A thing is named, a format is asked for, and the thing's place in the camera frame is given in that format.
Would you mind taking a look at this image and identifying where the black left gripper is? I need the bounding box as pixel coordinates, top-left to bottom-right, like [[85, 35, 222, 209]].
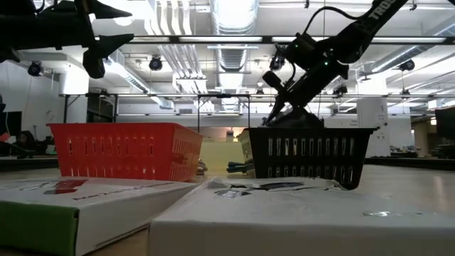
[[0, 0, 136, 80]]

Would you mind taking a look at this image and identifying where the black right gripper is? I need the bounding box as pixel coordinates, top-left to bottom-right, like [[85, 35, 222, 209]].
[[264, 60, 351, 127]]

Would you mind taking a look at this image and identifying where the black plastic basket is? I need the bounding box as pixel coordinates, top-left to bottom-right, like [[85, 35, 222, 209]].
[[247, 127, 380, 191]]

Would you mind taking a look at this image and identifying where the plain white cardboard box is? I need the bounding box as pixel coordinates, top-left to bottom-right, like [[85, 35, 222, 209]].
[[148, 176, 455, 256]]

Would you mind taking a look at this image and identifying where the white box with green side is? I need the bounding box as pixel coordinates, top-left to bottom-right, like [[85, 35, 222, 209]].
[[0, 176, 199, 256]]

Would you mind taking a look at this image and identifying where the black shelf rack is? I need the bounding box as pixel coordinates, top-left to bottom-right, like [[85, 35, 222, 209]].
[[63, 92, 119, 124]]

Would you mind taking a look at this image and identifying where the red plastic basket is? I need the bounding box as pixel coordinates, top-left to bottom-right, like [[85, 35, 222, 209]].
[[45, 122, 204, 182]]

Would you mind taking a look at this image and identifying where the person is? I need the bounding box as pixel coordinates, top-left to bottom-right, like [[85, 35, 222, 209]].
[[12, 130, 37, 158]]

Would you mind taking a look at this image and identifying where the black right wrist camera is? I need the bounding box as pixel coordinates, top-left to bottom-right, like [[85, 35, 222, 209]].
[[262, 69, 296, 94]]

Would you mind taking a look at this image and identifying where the black metal stand frame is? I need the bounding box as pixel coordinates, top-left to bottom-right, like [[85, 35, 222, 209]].
[[196, 93, 251, 134]]

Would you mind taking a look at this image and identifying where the teal cable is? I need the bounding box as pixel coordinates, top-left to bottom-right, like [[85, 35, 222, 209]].
[[226, 161, 255, 175]]

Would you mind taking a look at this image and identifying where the silver ventilation duct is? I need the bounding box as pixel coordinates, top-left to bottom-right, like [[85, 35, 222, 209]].
[[209, 0, 259, 111]]

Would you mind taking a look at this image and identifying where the black aluminium table frame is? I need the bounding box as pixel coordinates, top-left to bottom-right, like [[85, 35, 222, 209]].
[[0, 155, 455, 172]]

